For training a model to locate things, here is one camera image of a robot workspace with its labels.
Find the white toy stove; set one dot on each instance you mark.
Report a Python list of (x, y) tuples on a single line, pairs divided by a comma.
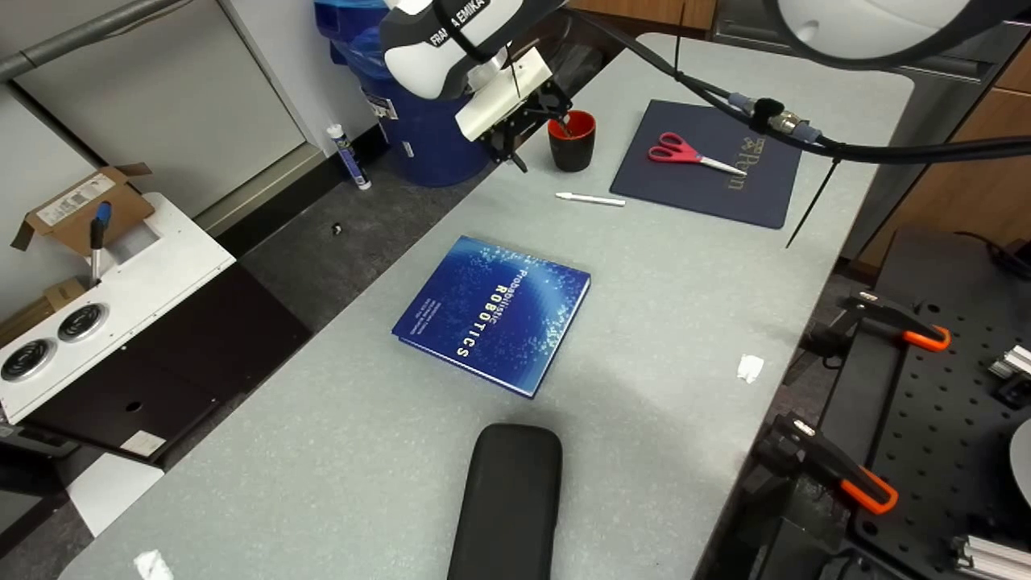
[(137, 290)]

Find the aluminium profile piece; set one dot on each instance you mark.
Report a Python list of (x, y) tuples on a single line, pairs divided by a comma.
[(1013, 362), (995, 557)]

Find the tool with blue tip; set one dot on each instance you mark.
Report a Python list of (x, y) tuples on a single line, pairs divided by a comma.
[(97, 238)]

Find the flat cardboard piece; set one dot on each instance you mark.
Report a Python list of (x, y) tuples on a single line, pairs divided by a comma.
[(40, 310)]

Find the black oblong case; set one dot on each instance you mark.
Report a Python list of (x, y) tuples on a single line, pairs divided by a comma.
[(507, 499)]

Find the wooden cabinet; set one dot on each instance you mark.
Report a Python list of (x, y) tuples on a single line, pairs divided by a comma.
[(966, 161)]

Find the white marker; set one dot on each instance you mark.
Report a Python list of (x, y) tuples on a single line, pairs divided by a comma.
[(592, 199)]

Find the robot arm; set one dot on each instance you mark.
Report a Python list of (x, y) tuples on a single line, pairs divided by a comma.
[(435, 48)]

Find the navy blue folder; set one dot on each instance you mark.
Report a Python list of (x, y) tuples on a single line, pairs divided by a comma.
[(709, 193)]

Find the blue hardcover book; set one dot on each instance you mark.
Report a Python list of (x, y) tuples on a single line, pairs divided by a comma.
[(491, 314)]

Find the grey pipe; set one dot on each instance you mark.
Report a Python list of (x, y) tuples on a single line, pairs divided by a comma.
[(72, 39)]

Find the open cardboard box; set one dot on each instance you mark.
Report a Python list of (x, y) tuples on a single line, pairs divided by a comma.
[(80, 211)]

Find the white sheet of paper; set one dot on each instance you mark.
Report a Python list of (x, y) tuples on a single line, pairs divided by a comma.
[(109, 491)]

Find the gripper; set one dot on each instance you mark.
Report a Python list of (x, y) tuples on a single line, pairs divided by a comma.
[(527, 113)]

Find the blue bin with bag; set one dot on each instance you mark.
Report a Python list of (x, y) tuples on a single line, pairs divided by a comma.
[(435, 145)]

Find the white sealant tube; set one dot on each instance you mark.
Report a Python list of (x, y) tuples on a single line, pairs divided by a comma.
[(350, 157)]

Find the white paper scrap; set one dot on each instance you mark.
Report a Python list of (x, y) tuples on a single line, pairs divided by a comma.
[(153, 566), (750, 368)]

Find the black cup with red inside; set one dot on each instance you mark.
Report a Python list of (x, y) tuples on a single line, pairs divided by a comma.
[(573, 149)]

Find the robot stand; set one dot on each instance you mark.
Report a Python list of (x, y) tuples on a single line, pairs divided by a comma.
[(934, 427)]

